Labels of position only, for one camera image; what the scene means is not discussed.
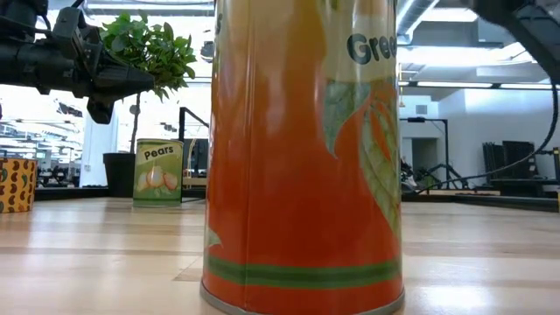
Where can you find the yellow beans can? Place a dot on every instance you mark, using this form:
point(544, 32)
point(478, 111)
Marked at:
point(15, 186)

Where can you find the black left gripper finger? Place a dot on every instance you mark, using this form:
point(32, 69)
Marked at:
point(100, 111)
point(127, 81)

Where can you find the black stand frame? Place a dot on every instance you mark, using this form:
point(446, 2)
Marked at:
point(445, 149)

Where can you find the potted green tree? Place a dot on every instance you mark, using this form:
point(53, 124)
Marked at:
point(151, 48)

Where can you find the tall orange peaches can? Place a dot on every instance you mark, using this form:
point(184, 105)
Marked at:
point(289, 175)

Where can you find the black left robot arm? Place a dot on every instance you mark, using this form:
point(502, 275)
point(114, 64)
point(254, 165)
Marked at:
point(26, 61)

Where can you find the long ceiling light strip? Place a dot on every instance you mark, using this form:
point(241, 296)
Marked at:
point(455, 84)

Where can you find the black stacked equipment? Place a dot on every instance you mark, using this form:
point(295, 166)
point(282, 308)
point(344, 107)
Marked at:
point(509, 159)

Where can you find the black metal railing frame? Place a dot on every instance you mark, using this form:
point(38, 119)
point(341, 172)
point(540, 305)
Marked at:
point(181, 127)

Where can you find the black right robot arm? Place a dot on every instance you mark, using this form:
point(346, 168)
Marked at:
point(529, 30)

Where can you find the green pears can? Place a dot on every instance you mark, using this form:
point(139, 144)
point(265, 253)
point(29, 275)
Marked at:
point(158, 175)

